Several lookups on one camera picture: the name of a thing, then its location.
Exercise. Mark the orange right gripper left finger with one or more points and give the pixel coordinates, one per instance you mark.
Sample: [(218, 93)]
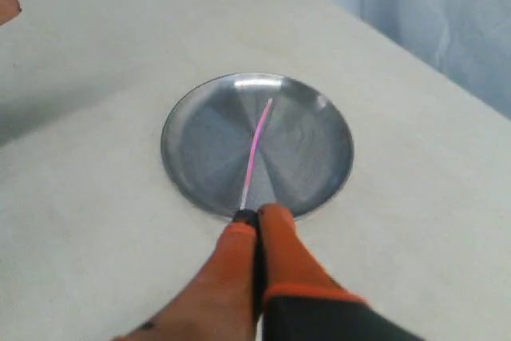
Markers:
[(218, 303)]

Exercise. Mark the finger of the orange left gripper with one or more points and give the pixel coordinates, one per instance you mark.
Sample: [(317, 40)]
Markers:
[(9, 9)]

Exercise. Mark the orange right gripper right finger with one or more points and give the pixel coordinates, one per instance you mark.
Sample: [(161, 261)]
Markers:
[(301, 301)]

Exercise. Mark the thin pink stick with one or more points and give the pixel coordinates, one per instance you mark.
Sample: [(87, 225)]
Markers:
[(252, 153)]

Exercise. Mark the round stainless steel plate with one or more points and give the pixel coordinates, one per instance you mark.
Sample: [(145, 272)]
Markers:
[(304, 156)]

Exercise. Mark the white backdrop curtain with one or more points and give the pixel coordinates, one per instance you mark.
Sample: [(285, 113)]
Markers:
[(466, 40)]

